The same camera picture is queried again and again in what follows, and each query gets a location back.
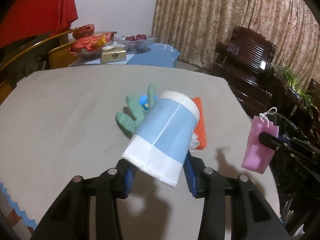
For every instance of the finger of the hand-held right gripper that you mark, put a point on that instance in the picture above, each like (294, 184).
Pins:
(285, 138)
(268, 140)

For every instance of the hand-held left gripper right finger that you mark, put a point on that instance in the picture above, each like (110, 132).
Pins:
(190, 180)

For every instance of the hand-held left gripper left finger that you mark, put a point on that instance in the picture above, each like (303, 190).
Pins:
(130, 180)

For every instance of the pink face mask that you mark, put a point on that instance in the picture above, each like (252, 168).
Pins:
(255, 150)

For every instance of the white tissue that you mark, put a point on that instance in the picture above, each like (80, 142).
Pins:
(194, 141)

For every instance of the orange foam net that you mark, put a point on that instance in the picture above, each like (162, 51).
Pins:
(201, 130)

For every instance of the blue and white paper cup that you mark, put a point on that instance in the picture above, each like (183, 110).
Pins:
(162, 135)

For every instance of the green glove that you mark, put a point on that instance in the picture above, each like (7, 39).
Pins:
(130, 120)

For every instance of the small blue plastic piece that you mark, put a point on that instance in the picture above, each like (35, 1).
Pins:
(143, 101)

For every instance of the dark wooden side table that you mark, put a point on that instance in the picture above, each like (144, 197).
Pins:
(282, 97)

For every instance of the small dark wooden armchair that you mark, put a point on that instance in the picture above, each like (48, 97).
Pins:
(313, 87)

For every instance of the green potted plant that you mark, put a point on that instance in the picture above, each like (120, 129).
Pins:
(292, 80)

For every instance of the grey tablecloth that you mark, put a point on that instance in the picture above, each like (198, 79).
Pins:
(62, 117)

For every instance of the large dark wooden armchair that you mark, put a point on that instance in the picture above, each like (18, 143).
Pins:
(250, 47)

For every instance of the gold tissue box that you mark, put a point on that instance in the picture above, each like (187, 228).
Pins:
(112, 56)

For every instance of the blue tablecloth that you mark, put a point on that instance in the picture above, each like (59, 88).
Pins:
(155, 55)

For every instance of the glass fruit bowl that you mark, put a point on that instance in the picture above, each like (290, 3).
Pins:
(136, 46)

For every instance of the beige patterned curtain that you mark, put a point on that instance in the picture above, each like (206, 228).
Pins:
(212, 10)

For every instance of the red apple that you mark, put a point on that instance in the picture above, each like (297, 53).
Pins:
(140, 37)
(129, 38)

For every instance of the light wooden cabinet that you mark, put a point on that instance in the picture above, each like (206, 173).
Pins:
(57, 57)

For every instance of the red snack packets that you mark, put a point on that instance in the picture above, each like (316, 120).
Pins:
(87, 42)

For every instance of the red cloth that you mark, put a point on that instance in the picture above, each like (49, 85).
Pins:
(37, 10)

